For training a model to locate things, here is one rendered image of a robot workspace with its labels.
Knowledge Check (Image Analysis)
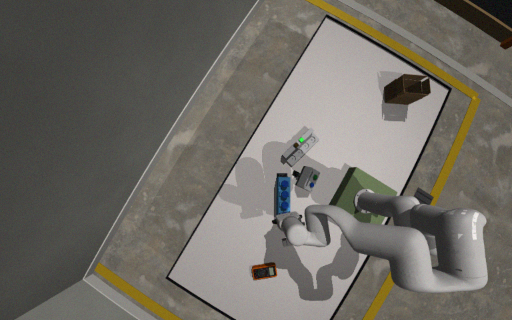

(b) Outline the orange digital multimeter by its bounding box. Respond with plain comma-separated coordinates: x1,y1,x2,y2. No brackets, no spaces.
252,263,277,280

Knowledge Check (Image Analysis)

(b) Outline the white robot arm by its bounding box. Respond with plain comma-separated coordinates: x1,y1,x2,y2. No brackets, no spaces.
282,189,488,293

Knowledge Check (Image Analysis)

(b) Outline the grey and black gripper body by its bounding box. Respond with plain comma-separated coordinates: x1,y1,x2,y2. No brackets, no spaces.
276,211,301,231

